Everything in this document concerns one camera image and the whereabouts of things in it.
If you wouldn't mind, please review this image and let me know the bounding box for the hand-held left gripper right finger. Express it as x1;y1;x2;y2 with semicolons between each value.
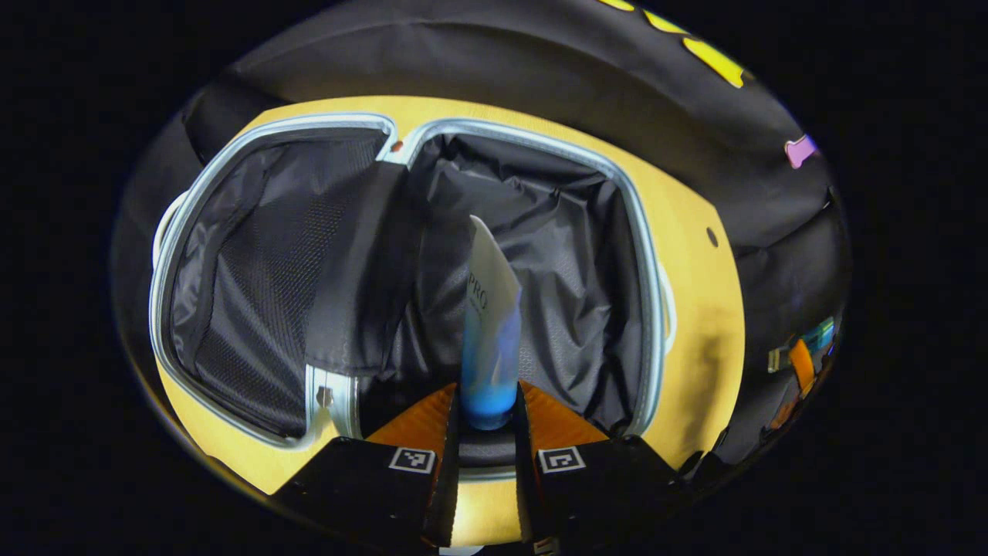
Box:
515;380;688;551

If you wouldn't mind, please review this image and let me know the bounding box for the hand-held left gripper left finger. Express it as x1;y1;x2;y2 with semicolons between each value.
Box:
274;382;462;551

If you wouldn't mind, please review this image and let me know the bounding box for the blue and white skincare tube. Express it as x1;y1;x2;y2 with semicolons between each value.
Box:
461;215;523;432

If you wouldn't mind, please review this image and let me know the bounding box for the light blue suitcase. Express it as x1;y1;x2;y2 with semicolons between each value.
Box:
149;112;678;483

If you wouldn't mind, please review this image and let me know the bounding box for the small blue object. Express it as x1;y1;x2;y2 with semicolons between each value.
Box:
800;317;837;356

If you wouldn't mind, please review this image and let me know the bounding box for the black backdrop cloth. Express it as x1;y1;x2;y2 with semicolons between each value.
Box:
108;0;854;495

